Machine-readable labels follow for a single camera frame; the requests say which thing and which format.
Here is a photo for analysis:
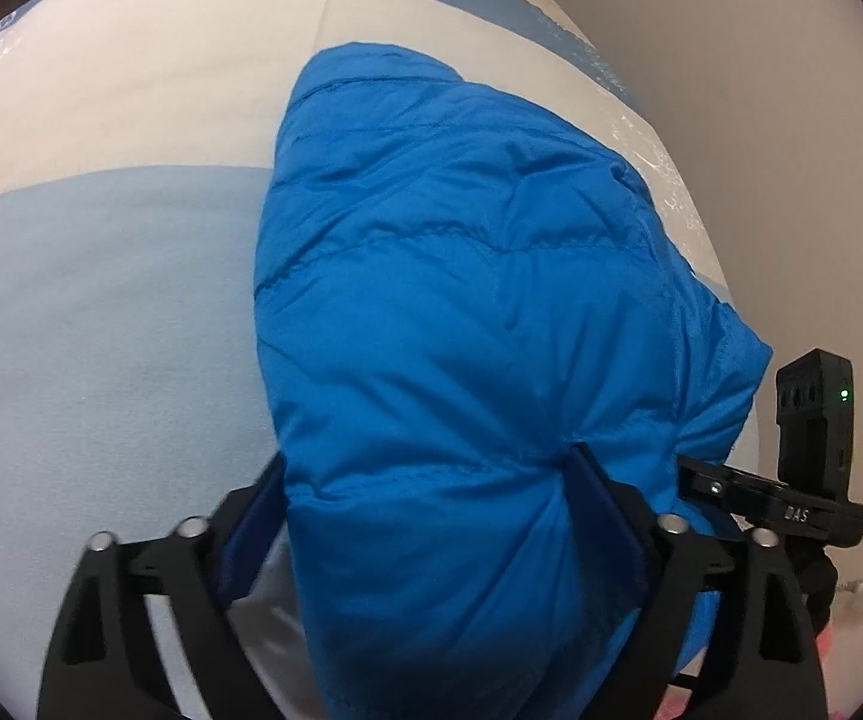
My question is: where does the blue puffer jacket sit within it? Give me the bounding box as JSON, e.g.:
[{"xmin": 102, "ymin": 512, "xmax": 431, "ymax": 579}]
[{"xmin": 254, "ymin": 44, "xmax": 770, "ymax": 718}]

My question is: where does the blue and white bed sheet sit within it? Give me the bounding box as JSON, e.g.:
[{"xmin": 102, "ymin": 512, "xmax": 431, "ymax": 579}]
[{"xmin": 0, "ymin": 0, "xmax": 726, "ymax": 718}]

